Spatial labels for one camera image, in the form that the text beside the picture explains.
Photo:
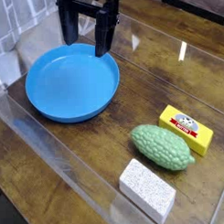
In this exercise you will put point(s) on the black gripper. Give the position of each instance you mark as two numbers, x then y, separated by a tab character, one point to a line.
107	16

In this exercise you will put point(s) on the yellow butter brick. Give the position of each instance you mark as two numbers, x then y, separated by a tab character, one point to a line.
197	136

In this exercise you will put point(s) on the blue round tray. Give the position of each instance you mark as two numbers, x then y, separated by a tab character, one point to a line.
69	84

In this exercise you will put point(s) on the green bitter gourd toy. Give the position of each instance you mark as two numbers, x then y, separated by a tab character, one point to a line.
161	146

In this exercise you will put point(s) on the white speckled foam block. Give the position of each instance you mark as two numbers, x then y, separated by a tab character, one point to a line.
147	191

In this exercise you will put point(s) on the clear acrylic enclosure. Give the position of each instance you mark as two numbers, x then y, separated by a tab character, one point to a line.
66	173

